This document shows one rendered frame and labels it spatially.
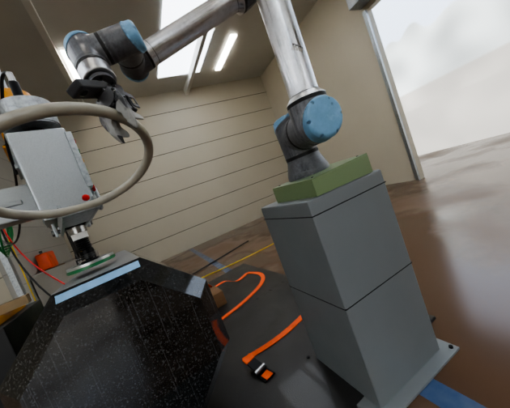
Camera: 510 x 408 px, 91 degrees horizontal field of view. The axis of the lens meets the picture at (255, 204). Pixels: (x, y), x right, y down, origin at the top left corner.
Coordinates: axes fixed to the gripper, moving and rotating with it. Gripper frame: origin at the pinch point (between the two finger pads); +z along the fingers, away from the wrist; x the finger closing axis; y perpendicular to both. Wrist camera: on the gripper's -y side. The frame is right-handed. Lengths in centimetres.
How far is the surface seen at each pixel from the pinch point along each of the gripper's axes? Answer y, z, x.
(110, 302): 21, 26, 64
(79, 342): 12, 33, 76
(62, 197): 24, -29, 68
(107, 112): -3.2, -4.9, -0.5
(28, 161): 15, -47, 64
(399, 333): 67, 101, -14
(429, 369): 73, 120, -14
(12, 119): -19.2, -5.0, 8.5
